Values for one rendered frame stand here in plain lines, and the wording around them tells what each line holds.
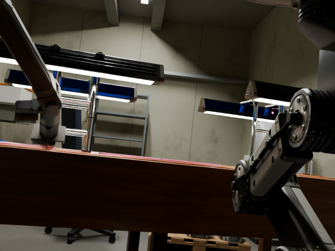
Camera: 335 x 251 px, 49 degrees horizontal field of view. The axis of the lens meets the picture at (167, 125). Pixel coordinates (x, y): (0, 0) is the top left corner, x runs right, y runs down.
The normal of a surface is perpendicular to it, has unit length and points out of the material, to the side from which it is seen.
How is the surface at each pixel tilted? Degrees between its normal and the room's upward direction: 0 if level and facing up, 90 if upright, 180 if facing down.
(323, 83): 90
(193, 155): 90
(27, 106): 53
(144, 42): 90
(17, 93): 90
